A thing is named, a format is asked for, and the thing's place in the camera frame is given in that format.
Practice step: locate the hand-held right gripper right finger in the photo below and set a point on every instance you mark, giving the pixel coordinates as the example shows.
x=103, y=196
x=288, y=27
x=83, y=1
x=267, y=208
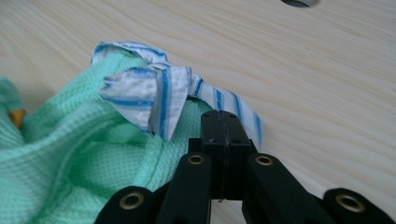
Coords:
x=238, y=137

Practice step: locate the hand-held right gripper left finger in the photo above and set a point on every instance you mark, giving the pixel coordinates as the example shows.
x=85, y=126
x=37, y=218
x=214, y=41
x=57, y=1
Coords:
x=214, y=149

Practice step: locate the mint green shirt striped collar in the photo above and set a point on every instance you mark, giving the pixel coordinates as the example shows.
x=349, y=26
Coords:
x=77, y=149

